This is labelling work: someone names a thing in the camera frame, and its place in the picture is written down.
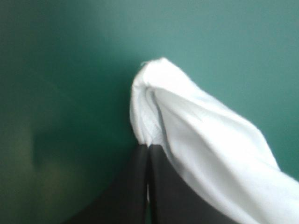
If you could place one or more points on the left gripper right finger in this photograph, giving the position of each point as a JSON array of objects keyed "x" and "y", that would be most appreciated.
[{"x": 172, "y": 198}]

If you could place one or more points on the white T-shirt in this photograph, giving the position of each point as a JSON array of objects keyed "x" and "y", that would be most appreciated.
[{"x": 205, "y": 140}]

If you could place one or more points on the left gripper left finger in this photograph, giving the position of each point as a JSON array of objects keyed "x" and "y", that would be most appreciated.
[{"x": 126, "y": 191}]

